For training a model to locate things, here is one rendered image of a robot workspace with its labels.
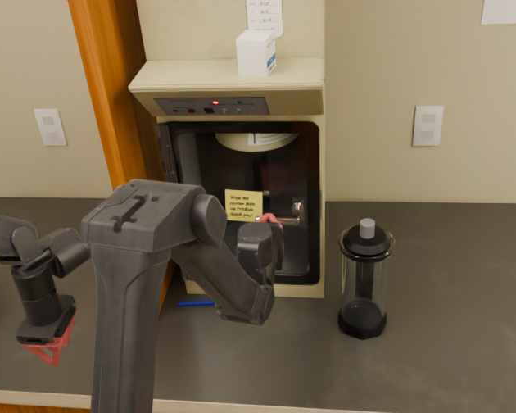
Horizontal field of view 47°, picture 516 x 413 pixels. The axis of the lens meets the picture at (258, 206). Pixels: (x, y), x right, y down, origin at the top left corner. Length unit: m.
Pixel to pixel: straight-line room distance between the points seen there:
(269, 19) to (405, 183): 0.80
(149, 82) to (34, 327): 0.45
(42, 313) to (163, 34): 0.52
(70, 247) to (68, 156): 0.82
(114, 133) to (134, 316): 0.58
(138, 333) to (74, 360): 0.77
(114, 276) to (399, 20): 1.10
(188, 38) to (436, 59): 0.69
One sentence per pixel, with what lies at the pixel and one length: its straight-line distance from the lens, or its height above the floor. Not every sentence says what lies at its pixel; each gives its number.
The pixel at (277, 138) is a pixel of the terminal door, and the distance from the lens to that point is 1.11.
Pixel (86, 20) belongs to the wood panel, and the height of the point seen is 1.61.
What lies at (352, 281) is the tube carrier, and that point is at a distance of 1.18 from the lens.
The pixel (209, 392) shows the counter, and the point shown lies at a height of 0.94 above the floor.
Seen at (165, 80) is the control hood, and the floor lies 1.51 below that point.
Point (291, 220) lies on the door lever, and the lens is 1.15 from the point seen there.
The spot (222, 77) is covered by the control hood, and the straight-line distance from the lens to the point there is 1.00.
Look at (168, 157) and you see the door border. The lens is 1.18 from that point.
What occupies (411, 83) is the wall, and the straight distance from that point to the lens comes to 1.56.
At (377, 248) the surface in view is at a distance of 1.13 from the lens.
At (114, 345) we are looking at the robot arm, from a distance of 0.57.
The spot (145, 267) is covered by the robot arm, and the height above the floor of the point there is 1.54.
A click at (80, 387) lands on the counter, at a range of 1.28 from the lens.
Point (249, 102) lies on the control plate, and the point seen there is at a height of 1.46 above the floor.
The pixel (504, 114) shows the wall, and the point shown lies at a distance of 1.64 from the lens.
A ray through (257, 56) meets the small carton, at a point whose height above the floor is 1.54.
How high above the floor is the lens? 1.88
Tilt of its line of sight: 34 degrees down
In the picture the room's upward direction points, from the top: 4 degrees counter-clockwise
